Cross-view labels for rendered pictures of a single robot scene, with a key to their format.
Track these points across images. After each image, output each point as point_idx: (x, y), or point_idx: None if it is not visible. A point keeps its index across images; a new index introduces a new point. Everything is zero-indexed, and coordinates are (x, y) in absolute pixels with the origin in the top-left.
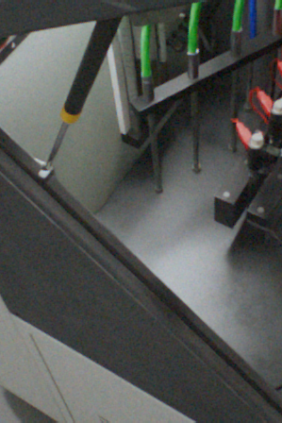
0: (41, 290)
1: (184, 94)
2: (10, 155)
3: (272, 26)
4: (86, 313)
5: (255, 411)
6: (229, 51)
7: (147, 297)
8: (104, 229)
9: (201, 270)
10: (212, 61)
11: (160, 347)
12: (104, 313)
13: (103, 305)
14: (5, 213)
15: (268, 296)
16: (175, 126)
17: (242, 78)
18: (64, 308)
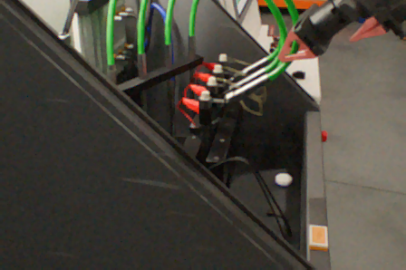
0: (44, 228)
1: (139, 90)
2: (32, 14)
3: None
4: (96, 232)
5: (277, 263)
6: (163, 67)
7: (169, 149)
8: (120, 91)
9: None
10: (153, 72)
11: (179, 227)
12: (118, 214)
13: (118, 197)
14: (18, 107)
15: None
16: None
17: (166, 121)
18: (71, 242)
